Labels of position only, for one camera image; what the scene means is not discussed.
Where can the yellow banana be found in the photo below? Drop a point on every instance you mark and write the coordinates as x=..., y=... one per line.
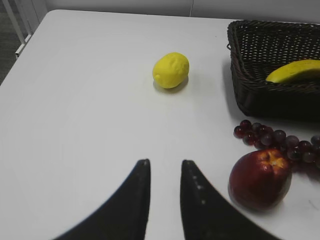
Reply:
x=300, y=70

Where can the black woven basket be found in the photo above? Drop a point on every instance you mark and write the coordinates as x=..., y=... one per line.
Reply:
x=259, y=47

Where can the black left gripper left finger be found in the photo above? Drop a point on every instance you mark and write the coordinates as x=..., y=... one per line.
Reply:
x=124, y=216

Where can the dark red apple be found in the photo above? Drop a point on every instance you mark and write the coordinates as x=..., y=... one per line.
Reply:
x=260, y=180

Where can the yellow lemon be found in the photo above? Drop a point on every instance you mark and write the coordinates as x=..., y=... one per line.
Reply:
x=171, y=70

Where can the white metal frame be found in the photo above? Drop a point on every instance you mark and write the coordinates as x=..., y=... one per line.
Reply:
x=18, y=30

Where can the purple grape bunch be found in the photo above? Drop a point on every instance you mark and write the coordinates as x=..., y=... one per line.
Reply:
x=301, y=154

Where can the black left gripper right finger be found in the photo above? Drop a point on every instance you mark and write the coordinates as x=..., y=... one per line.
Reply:
x=206, y=215

